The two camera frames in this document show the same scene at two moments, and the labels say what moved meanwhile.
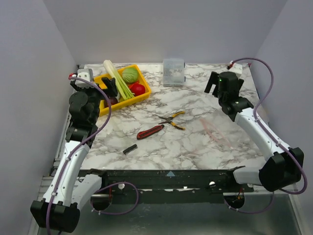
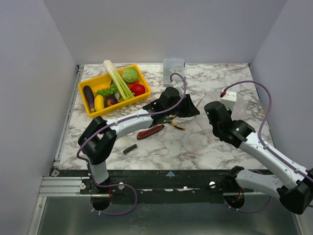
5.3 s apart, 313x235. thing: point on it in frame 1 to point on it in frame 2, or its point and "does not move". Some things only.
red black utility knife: x=145 y=132 does not move
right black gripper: x=216 y=87 to x=216 y=113
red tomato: x=138 y=89 does not move
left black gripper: x=111 y=89 to x=189 y=109
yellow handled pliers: x=168 y=120 does not move
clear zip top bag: x=216 y=134 to x=242 y=110
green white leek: x=125 y=91 does not move
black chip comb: x=128 y=150 does not move
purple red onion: x=113 y=100 does not move
